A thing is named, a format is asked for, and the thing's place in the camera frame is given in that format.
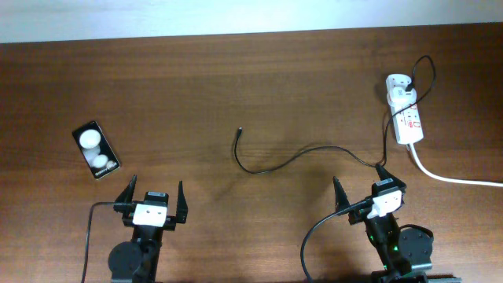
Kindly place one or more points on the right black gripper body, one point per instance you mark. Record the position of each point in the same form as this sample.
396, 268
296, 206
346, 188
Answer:
360, 215

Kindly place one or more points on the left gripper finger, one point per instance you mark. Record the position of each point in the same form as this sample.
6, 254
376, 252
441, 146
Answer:
124, 202
182, 206

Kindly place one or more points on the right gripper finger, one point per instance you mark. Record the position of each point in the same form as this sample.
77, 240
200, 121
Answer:
386, 175
341, 198

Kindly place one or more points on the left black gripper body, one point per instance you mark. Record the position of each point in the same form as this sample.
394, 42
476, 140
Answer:
170, 224

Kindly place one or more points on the black smartphone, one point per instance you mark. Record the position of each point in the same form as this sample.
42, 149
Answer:
96, 150

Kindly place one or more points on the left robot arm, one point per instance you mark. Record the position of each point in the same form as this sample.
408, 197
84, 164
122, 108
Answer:
136, 260

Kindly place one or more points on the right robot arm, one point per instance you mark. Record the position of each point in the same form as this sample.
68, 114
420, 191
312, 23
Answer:
405, 251

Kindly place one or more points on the white USB charger plug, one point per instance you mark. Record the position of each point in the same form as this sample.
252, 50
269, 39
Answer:
398, 96

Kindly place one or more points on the white power strip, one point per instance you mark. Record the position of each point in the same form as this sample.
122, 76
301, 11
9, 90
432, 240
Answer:
406, 119

